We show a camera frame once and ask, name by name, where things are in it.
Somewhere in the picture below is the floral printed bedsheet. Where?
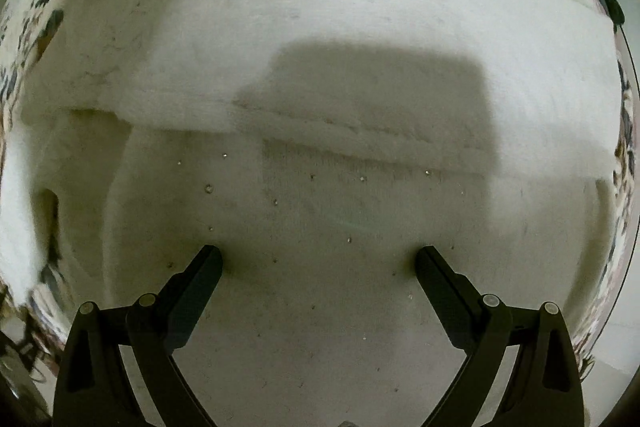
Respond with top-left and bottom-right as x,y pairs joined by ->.
0,0 -> 640,370

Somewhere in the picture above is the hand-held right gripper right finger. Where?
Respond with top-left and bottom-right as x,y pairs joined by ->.
415,245 -> 586,427

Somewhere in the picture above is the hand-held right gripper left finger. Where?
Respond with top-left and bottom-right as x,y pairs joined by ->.
52,245 -> 224,427

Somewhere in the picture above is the white dotted fleece garment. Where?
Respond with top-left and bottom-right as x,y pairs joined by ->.
0,0 -> 622,427

